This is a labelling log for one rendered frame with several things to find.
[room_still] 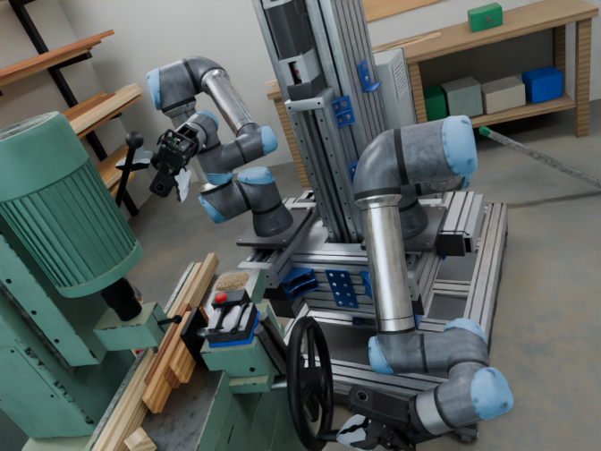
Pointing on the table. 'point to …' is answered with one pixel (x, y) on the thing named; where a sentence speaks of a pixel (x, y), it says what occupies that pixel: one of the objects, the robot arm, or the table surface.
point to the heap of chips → (232, 281)
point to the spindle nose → (122, 299)
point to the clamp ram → (194, 333)
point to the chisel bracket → (131, 328)
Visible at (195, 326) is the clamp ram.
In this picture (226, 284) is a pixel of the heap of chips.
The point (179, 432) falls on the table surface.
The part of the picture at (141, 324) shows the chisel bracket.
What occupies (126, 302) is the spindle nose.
